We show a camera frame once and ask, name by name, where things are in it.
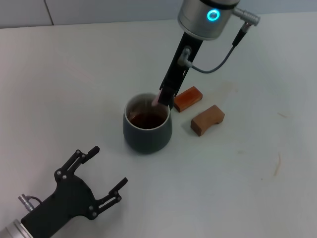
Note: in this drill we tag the grey cup with dark liquid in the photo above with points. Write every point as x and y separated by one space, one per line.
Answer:
146 138

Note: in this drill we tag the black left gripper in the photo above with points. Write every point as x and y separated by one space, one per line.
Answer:
64 198

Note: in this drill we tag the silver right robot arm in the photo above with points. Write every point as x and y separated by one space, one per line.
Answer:
205 17

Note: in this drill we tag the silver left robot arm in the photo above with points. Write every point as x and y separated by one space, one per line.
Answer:
11 229

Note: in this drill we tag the light brown arched wooden block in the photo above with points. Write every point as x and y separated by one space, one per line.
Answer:
206 120

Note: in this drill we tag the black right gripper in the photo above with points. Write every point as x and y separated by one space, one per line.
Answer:
177 72

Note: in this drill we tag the reddish brown wooden block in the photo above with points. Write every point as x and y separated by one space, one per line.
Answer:
188 99

